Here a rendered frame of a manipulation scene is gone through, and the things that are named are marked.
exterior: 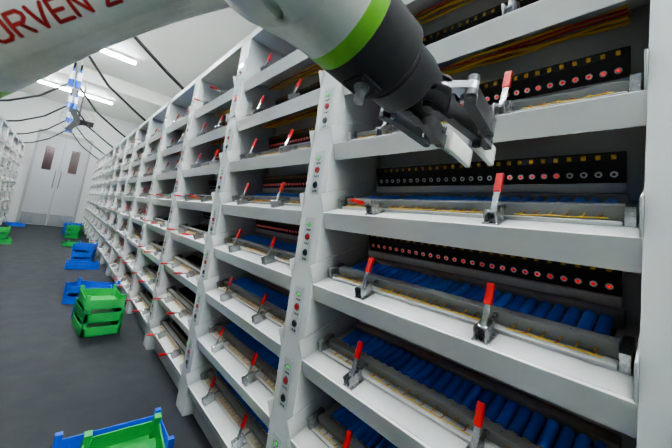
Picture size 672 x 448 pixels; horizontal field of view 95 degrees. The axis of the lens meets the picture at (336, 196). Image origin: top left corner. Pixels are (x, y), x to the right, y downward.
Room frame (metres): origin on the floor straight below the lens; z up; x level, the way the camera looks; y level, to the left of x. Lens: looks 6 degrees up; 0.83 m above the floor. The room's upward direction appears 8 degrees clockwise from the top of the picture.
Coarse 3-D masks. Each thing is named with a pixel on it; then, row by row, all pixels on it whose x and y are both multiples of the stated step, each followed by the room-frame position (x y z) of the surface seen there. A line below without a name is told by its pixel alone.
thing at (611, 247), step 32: (352, 192) 0.88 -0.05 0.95; (544, 192) 0.59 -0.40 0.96; (576, 192) 0.55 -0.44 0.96; (608, 192) 0.52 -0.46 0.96; (352, 224) 0.75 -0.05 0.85; (384, 224) 0.67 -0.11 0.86; (416, 224) 0.61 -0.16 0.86; (448, 224) 0.55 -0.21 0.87; (480, 224) 0.51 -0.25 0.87; (512, 224) 0.49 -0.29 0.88; (544, 224) 0.47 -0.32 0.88; (576, 224) 0.45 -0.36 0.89; (640, 224) 0.36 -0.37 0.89; (544, 256) 0.45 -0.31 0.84; (576, 256) 0.42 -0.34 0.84; (608, 256) 0.40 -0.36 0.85; (640, 256) 0.37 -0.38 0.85
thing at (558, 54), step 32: (480, 0) 0.75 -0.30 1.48; (608, 32) 0.55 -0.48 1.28; (640, 32) 0.52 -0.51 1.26; (512, 64) 0.68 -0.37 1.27; (544, 64) 0.63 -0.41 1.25; (640, 64) 0.51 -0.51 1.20; (288, 128) 1.39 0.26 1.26; (640, 128) 0.51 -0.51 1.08; (384, 160) 0.94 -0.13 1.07; (416, 160) 0.85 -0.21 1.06; (448, 160) 0.78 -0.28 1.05; (480, 160) 0.72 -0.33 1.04; (640, 160) 0.51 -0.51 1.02; (480, 192) 0.71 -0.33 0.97; (512, 192) 0.66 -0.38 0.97; (640, 192) 0.51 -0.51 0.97; (640, 288) 0.51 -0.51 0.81; (640, 320) 0.51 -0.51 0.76; (576, 416) 0.56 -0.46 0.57
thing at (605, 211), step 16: (384, 208) 0.75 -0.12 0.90; (400, 208) 0.69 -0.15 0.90; (416, 208) 0.68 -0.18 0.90; (432, 208) 0.65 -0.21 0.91; (448, 208) 0.63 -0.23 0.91; (464, 208) 0.59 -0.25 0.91; (480, 208) 0.58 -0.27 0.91; (512, 208) 0.54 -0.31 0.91; (528, 208) 0.52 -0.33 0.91; (544, 208) 0.50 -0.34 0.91; (560, 208) 0.48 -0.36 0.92; (576, 208) 0.47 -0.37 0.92; (592, 208) 0.45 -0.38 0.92; (608, 208) 0.44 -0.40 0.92
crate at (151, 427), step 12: (156, 420) 1.07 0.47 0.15; (84, 432) 0.96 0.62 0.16; (108, 432) 1.01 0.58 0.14; (120, 432) 1.03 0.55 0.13; (132, 432) 1.06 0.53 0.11; (144, 432) 1.08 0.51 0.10; (156, 432) 1.09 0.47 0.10; (84, 444) 0.96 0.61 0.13; (96, 444) 1.00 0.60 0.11; (108, 444) 1.02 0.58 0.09; (120, 444) 1.04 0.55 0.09; (132, 444) 1.05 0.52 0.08; (144, 444) 1.06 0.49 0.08; (156, 444) 1.07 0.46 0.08
